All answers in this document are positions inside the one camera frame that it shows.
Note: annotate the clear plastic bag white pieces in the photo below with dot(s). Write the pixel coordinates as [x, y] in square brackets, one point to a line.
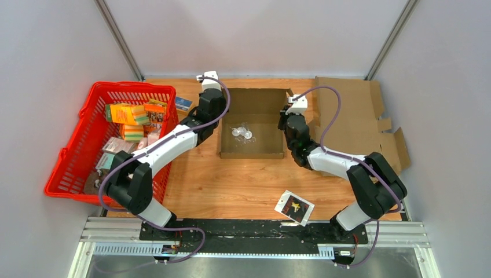
[242, 134]

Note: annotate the flat cardboard box stack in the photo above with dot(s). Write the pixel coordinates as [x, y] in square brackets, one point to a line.
[350, 118]

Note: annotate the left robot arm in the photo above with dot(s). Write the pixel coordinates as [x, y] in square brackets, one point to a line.
[130, 181]

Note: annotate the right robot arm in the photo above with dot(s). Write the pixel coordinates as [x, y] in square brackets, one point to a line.
[377, 188]

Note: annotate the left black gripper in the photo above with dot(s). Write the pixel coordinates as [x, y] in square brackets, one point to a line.
[224, 106]

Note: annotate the pink packaged item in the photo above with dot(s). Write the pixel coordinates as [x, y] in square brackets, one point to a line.
[115, 145]

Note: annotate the teal packaged item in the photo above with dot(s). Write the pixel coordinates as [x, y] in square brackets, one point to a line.
[105, 161]

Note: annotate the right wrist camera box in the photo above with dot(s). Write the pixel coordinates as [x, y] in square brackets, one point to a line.
[297, 104]

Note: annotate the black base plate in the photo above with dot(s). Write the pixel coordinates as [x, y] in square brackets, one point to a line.
[251, 236]

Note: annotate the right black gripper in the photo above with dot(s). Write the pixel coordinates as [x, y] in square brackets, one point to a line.
[284, 116]

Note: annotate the red plastic shopping basket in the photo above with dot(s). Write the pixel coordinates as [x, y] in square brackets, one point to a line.
[78, 159]

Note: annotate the plastic bag with printed card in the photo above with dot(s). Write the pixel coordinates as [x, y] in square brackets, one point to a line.
[294, 207]

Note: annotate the orange sponge pack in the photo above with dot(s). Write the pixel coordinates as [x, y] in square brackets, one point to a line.
[126, 114]

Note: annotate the orange snack packet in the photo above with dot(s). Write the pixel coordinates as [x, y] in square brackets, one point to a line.
[155, 110]

